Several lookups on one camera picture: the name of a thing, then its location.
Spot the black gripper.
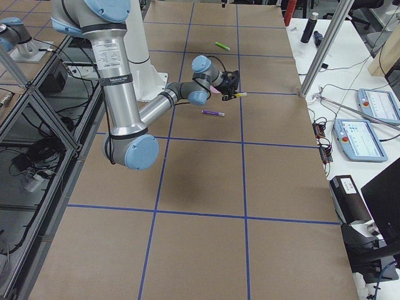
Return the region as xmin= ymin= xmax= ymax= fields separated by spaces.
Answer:
xmin=220 ymin=70 xmax=239 ymax=101

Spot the purple marker pen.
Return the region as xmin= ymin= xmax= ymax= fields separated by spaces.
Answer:
xmin=201 ymin=110 xmax=225 ymax=116

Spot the green marker pen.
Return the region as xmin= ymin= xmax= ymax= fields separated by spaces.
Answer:
xmin=214 ymin=41 xmax=231 ymax=51

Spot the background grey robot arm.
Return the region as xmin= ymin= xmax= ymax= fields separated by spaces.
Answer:
xmin=1 ymin=17 xmax=54 ymax=63

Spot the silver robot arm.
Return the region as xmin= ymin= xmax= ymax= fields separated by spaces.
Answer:
xmin=51 ymin=1 xmax=240 ymax=170

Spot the pink mesh pen holder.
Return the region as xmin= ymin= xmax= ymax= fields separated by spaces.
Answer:
xmin=210 ymin=86 xmax=220 ymax=94

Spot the black water bottle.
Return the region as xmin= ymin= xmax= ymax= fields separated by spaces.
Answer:
xmin=300 ymin=12 xmax=319 ymax=43

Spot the near teach pendant tablet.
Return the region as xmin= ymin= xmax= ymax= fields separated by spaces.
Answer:
xmin=334 ymin=119 xmax=388 ymax=163

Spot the teach pendant tablet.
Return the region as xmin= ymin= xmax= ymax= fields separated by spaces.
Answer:
xmin=334 ymin=119 xmax=388 ymax=163
xmin=357 ymin=89 xmax=399 ymax=124

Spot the metal reacher stick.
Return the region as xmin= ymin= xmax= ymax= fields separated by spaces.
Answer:
xmin=312 ymin=86 xmax=400 ymax=126

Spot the far teach pendant tablet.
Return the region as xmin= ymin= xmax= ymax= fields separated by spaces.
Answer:
xmin=357 ymin=89 xmax=399 ymax=124

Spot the black cardboard box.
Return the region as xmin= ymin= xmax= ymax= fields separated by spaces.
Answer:
xmin=329 ymin=175 xmax=372 ymax=225

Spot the black monitor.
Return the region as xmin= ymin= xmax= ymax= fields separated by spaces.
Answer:
xmin=361 ymin=159 xmax=399 ymax=243

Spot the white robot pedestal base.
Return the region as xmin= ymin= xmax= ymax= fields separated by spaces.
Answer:
xmin=124 ymin=0 xmax=168 ymax=102

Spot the aluminium frame post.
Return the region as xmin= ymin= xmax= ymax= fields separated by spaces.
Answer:
xmin=299 ymin=0 xmax=354 ymax=98

